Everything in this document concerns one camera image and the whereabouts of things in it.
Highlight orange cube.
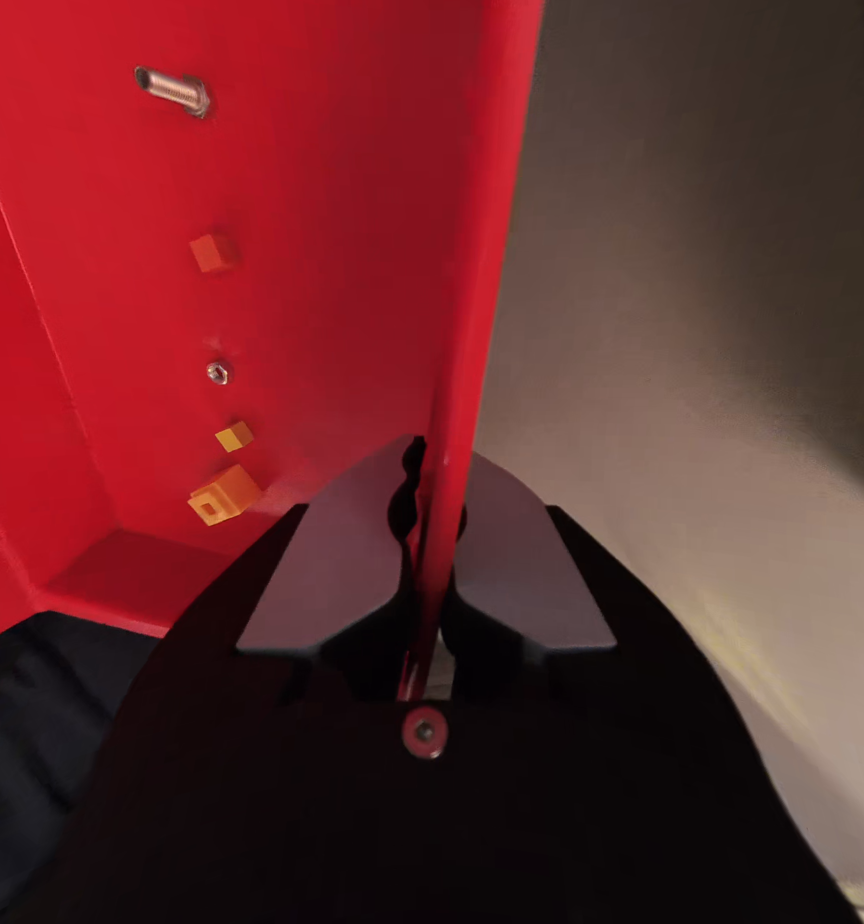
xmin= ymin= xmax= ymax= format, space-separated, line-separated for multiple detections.
xmin=187 ymin=464 xmax=264 ymax=528

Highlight red cube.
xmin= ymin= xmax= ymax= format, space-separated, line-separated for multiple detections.
xmin=190 ymin=233 xmax=240 ymax=275

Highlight small metal screw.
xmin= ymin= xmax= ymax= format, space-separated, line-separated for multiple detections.
xmin=134 ymin=65 xmax=214 ymax=119

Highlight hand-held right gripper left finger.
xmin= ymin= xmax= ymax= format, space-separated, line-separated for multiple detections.
xmin=235 ymin=434 xmax=426 ymax=661

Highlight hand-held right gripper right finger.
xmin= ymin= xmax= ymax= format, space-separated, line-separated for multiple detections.
xmin=451 ymin=452 xmax=618 ymax=661

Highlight red plastic bin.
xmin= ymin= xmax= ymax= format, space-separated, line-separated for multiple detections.
xmin=0 ymin=0 xmax=546 ymax=701

